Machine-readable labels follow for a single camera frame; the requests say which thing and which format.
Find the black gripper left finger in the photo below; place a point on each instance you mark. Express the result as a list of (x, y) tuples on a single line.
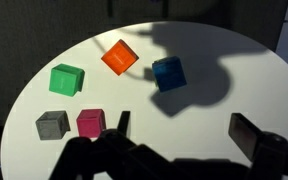
[(110, 160)]

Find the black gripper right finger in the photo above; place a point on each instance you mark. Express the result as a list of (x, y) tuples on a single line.
[(274, 156)]

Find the blue cube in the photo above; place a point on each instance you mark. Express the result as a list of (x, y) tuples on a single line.
[(169, 74)]

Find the pink cube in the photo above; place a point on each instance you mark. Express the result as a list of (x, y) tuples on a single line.
[(90, 123)]

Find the grey cube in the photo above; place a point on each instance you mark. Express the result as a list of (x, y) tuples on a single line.
[(52, 126)]

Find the green cube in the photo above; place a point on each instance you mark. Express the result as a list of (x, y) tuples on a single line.
[(64, 80)]

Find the orange cube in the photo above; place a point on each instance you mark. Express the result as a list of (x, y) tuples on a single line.
[(119, 57)]

